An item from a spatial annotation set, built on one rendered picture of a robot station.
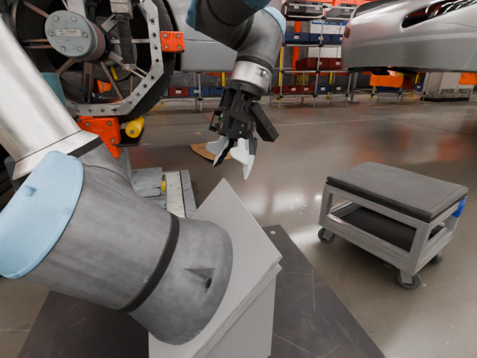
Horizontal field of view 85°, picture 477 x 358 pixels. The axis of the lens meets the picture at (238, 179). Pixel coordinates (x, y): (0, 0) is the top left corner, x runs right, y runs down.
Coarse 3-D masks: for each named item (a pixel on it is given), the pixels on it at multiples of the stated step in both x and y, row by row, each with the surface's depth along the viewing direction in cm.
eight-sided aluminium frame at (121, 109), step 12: (12, 0) 89; (144, 0) 97; (156, 12) 96; (156, 24) 97; (156, 36) 99; (156, 72) 103; (144, 84) 104; (132, 96) 104; (72, 108) 101; (84, 108) 102; (96, 108) 103; (108, 108) 104; (120, 108) 105; (132, 108) 106
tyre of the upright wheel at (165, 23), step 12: (156, 0) 101; (168, 24) 105; (156, 60) 110; (168, 60) 110; (168, 72) 112; (156, 84) 112; (168, 84) 114; (144, 96) 113; (156, 96) 114; (144, 108) 115; (120, 120) 114; (132, 120) 117
